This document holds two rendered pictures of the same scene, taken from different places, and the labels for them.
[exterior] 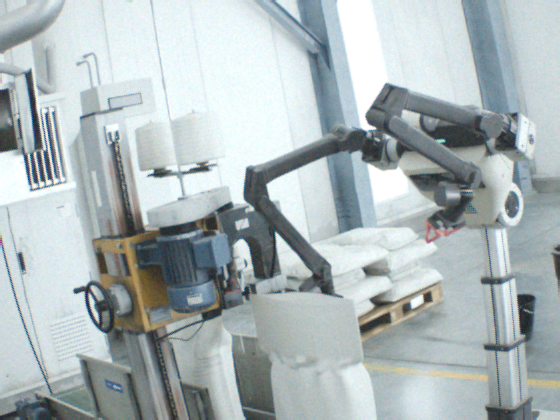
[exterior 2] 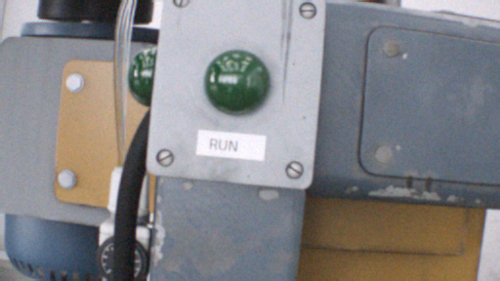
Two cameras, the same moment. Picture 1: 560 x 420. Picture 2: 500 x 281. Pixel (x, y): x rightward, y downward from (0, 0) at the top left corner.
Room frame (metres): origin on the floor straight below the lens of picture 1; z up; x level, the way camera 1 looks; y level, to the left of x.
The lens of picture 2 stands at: (3.36, -0.35, 1.28)
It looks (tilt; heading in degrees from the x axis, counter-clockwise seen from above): 3 degrees down; 132
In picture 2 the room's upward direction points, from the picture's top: 5 degrees clockwise
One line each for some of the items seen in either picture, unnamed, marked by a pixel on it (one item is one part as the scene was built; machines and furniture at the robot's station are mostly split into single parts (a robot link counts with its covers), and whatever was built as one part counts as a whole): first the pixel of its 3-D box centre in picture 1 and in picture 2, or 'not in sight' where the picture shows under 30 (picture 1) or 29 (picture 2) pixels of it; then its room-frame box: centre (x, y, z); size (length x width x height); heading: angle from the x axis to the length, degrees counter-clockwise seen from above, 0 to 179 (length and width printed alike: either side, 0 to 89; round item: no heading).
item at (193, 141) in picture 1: (198, 138); not in sight; (2.65, 0.22, 1.61); 0.17 x 0.17 x 0.17
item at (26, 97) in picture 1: (28, 111); not in sight; (4.57, 1.34, 1.95); 0.30 x 0.01 x 0.48; 41
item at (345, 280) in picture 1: (317, 278); not in sight; (5.86, -0.18, 0.44); 0.66 x 0.42 x 0.14; 35
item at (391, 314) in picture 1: (355, 312); not in sight; (6.08, -0.43, 0.07); 1.20 x 0.82 x 0.14; 133
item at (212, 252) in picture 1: (212, 255); not in sight; (2.50, 0.23, 1.25); 0.10 x 0.08 x 0.12; 156
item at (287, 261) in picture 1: (299, 261); not in sight; (6.03, -0.07, 0.56); 0.66 x 0.43 x 0.15; 128
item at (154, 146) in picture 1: (155, 145); not in sight; (2.84, 0.39, 1.61); 0.15 x 0.14 x 0.17; 41
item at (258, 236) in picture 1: (224, 242); (414, 218); (2.99, 0.22, 1.21); 0.30 x 0.25 x 0.30; 41
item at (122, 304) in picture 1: (116, 301); not in sight; (2.61, 0.59, 1.14); 0.11 x 0.06 x 0.11; 41
